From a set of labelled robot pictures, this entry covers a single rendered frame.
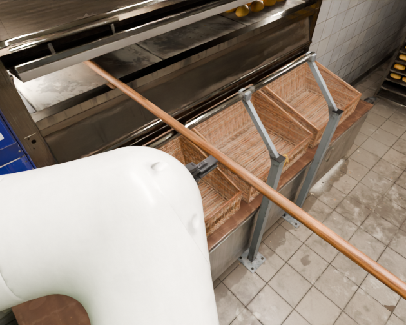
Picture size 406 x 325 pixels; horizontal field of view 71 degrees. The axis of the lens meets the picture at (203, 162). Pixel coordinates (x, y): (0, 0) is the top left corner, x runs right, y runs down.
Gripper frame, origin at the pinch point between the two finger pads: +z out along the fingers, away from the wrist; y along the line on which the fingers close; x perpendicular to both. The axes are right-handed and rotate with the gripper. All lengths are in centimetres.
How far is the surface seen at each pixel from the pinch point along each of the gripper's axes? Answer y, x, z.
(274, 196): -1.0, 20.8, 5.1
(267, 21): 1, -57, 104
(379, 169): 119, 26, 181
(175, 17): -24, -42, 26
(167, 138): 2.4, -19.6, 0.9
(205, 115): 2.2, -19.5, 18.9
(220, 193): 60, -20, 30
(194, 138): -1.1, -10.4, 4.9
